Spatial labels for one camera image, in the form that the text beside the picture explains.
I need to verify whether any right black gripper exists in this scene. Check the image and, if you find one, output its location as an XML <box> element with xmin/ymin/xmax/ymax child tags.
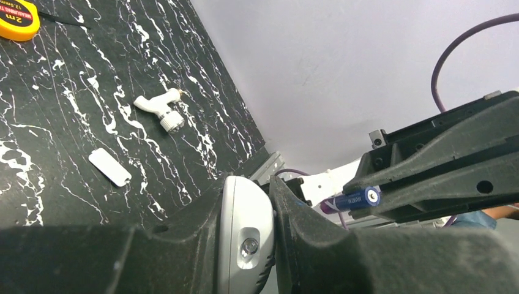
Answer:
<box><xmin>343</xmin><ymin>91</ymin><xmax>518</xmax><ymax>222</ymax></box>

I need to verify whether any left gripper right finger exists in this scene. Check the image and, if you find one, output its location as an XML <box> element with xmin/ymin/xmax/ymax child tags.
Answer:
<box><xmin>269</xmin><ymin>176</ymin><xmax>518</xmax><ymax>293</ymax></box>

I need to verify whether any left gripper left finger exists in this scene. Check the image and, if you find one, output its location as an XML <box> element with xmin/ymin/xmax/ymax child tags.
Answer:
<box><xmin>1</xmin><ymin>177</ymin><xmax>225</xmax><ymax>293</ymax></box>

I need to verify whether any white remote control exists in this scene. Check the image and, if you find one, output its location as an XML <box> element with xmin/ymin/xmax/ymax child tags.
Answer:
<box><xmin>217</xmin><ymin>176</ymin><xmax>275</xmax><ymax>293</ymax></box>

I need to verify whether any white battery cover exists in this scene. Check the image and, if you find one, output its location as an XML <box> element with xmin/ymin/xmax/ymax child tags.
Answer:
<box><xmin>88</xmin><ymin>148</ymin><xmax>132</xmax><ymax>187</ymax></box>

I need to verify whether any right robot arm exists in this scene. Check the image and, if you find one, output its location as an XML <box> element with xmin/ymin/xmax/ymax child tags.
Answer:
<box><xmin>287</xmin><ymin>90</ymin><xmax>518</xmax><ymax>223</ymax></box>

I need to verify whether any white plastic faucet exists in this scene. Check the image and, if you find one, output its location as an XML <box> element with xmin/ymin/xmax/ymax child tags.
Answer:
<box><xmin>133</xmin><ymin>88</ymin><xmax>185</xmax><ymax>132</ymax></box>

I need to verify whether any yellow tape measure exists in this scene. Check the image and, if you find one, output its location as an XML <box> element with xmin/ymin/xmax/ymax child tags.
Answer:
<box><xmin>0</xmin><ymin>0</ymin><xmax>90</xmax><ymax>42</ymax></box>

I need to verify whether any aluminium frame rail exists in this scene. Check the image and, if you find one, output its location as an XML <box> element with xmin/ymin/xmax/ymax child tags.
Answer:
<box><xmin>248</xmin><ymin>151</ymin><xmax>285</xmax><ymax>185</ymax></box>

